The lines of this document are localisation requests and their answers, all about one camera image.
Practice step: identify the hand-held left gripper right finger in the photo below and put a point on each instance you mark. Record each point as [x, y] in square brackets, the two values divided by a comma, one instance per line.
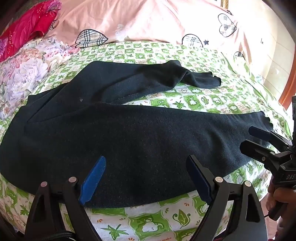
[198, 178]

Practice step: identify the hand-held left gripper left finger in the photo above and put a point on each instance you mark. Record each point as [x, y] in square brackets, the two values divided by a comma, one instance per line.
[92, 180]

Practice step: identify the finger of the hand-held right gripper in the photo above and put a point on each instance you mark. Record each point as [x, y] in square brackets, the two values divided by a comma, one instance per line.
[256, 150]
[259, 132]

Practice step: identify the dark pants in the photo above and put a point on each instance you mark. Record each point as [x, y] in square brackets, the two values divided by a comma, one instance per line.
[138, 139]

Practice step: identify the person's right forearm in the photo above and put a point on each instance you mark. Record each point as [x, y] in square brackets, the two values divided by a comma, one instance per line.
[283, 229]

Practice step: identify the person's right hand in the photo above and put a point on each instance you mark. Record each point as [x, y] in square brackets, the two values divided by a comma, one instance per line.
[289, 195]

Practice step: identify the green checked bed sheet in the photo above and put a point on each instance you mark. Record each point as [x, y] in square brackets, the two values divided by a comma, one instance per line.
[143, 222]

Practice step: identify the floral ruffled blanket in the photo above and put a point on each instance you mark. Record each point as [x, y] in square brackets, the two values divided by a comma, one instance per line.
[30, 69]

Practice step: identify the gold framed flower picture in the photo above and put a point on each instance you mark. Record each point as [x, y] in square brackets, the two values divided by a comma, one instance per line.
[225, 5]

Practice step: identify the pink quilt with plaid hearts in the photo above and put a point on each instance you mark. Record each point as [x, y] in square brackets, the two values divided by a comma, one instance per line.
[138, 18]

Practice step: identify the orange wooden bed frame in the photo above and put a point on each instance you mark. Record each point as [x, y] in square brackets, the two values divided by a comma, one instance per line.
[289, 92]

